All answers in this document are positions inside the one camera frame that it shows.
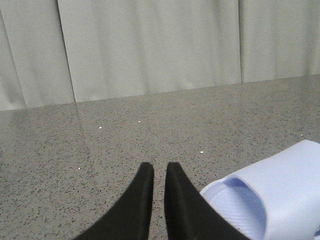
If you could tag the light blue slipper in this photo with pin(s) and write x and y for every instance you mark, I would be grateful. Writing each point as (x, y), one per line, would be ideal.
(277, 198)

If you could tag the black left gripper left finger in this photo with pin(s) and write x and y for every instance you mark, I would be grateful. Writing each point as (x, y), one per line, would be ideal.
(129, 218)

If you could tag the white curtain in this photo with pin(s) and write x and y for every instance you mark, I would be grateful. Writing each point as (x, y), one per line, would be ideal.
(68, 51)

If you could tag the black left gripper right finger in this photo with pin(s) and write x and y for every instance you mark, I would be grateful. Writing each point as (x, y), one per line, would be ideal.
(187, 214)

